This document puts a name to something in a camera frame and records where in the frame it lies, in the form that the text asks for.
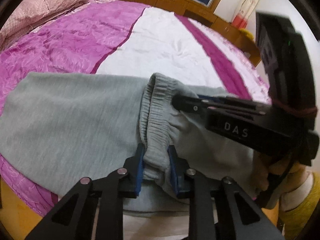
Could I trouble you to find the grey knit pants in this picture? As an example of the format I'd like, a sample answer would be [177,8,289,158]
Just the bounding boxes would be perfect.
[1,73,255,216]

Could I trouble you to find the person's right hand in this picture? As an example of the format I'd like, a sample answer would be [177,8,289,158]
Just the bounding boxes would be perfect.
[253,151,307,201]

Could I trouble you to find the pink purple striped bedspread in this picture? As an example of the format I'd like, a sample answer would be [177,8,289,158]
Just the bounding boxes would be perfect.
[1,0,271,216]

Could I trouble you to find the floral cream red curtain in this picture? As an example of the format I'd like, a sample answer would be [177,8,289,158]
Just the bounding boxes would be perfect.
[232,0,259,29]

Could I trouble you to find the wooden window cabinet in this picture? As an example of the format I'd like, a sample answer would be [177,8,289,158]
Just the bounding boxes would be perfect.
[122,0,261,66]

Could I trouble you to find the folded pink quilt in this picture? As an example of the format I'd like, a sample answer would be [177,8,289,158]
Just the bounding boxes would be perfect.
[1,0,89,50]

